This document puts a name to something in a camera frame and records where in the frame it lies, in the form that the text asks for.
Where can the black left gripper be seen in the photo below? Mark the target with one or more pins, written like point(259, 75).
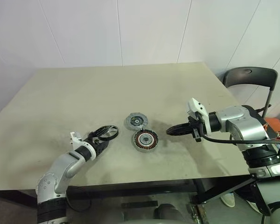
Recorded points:
point(96, 147)

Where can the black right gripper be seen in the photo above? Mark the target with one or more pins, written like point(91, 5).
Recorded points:
point(197, 127)

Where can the black-rimmed spoked rotor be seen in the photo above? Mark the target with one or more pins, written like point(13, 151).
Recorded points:
point(110, 131)

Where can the grey hinged housing lid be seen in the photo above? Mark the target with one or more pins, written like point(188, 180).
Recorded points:
point(136, 121)

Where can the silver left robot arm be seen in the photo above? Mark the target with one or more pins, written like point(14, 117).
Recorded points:
point(60, 165)

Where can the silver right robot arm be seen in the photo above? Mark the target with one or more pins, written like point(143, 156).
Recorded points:
point(245, 126)

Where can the grey motor housing with stator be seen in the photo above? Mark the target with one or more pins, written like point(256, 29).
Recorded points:
point(137, 140)

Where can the white shoe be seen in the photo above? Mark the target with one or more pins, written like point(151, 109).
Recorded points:
point(252, 204)
point(228, 199)

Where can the dark grey rounded shape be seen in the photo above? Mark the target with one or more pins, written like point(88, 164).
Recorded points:
point(168, 213)

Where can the black folding chair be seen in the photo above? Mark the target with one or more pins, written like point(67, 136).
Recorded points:
point(249, 77)

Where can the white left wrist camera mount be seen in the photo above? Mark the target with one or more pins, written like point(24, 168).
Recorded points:
point(89, 149)

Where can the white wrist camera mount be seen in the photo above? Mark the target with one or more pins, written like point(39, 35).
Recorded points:
point(198, 106)
point(89, 149)

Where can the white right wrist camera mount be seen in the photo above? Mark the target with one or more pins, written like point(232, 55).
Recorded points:
point(198, 106)

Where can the dark metal table frame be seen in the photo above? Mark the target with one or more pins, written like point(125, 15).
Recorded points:
point(210, 189)

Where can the worn metal floor rail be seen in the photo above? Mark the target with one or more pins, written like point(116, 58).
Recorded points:
point(197, 213)

